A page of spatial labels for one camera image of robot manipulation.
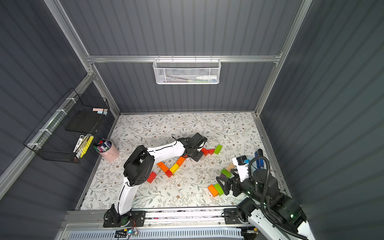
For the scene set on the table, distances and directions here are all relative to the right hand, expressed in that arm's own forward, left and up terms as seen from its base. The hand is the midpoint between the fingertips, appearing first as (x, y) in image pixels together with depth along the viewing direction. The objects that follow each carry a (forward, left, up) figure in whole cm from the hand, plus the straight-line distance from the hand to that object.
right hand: (227, 175), depth 63 cm
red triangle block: (+25, +4, -23) cm, 35 cm away
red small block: (+10, +30, -23) cm, 39 cm away
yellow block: (+13, +26, -23) cm, 37 cm away
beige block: (+15, -8, -25) cm, 30 cm away
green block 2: (+10, -4, -23) cm, 25 cm away
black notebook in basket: (+26, +71, +6) cm, 75 cm away
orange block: (+18, +23, -25) cm, 39 cm away
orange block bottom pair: (0, +4, -23) cm, 24 cm away
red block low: (+24, +8, -22) cm, 34 cm away
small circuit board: (-19, +49, -27) cm, 59 cm away
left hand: (+22, +12, -23) cm, 34 cm away
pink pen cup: (+21, +67, -13) cm, 72 cm away
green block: (+27, -1, -24) cm, 36 cm away
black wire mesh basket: (+18, +77, +4) cm, 80 cm away
